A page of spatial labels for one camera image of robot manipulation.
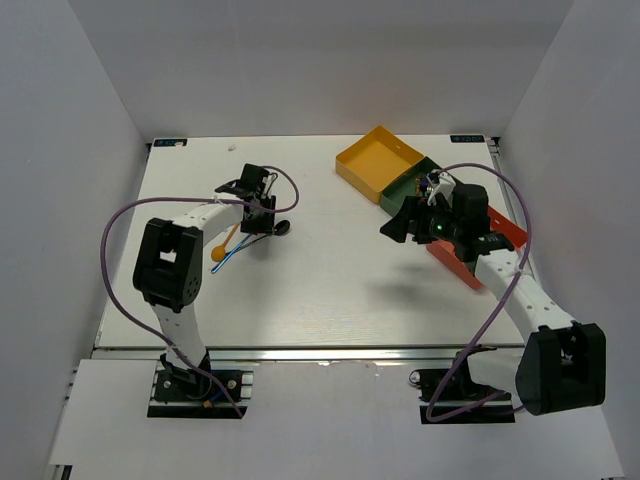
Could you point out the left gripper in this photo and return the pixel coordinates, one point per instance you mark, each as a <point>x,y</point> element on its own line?
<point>265,226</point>

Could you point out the red square tray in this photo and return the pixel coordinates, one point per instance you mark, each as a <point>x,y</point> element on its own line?
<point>503,232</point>

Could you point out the corner label sticker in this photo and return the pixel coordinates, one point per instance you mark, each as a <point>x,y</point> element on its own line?
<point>467,138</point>
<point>169,142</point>

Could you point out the yellow square tray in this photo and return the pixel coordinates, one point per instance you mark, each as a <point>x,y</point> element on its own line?
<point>375,161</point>

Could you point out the green square tray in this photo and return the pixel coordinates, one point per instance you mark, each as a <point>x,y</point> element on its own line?
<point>392,197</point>

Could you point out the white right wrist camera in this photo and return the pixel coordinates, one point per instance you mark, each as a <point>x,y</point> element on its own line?
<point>440,183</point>

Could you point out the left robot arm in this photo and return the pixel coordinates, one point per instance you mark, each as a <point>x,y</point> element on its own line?
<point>169,266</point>

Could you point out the black spoon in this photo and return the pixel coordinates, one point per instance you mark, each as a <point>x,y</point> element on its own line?
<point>280,229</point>

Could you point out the left corner label sticker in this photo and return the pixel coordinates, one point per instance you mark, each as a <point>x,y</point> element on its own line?
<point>169,142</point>

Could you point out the right corner label sticker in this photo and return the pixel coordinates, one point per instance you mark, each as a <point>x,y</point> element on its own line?
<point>467,138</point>

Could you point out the wooden yellow spoon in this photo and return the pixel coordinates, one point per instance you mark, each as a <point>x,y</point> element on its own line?
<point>219,252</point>

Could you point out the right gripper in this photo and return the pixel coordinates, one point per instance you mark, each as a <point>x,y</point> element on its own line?
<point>415,209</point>

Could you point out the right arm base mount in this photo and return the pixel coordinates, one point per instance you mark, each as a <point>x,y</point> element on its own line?
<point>459,392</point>

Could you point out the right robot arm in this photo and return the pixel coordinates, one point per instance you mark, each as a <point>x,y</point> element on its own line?
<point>563,364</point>

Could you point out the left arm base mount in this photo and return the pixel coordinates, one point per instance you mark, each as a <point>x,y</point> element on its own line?
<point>174,398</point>

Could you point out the aluminium table edge rail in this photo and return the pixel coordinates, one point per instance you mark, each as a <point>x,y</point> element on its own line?
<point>307,354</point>

